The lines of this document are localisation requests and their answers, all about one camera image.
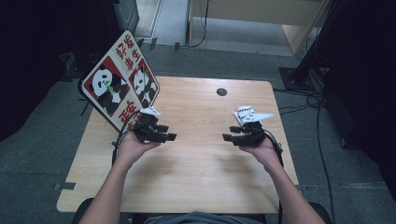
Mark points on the person's right hand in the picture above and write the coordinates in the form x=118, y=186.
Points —
x=266, y=154

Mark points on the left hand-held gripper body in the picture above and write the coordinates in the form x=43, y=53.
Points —
x=148, y=127

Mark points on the grey cabinet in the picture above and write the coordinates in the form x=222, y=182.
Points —
x=127, y=14

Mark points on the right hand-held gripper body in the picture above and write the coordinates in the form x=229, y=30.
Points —
x=253, y=133

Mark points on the black tape piece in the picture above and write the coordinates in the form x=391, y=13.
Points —
x=67, y=186

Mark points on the dark round table grommet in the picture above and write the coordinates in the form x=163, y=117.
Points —
x=221, y=92

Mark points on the dark curtain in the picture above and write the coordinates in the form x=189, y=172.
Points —
x=31, y=46
x=367, y=77

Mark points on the person's left hand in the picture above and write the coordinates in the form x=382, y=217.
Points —
x=130, y=152

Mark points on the dark board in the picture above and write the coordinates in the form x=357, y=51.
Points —
x=106, y=84

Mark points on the black metal stand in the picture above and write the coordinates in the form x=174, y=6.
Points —
x=295, y=79

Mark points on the person's grey shirt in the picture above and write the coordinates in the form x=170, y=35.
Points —
x=199, y=218

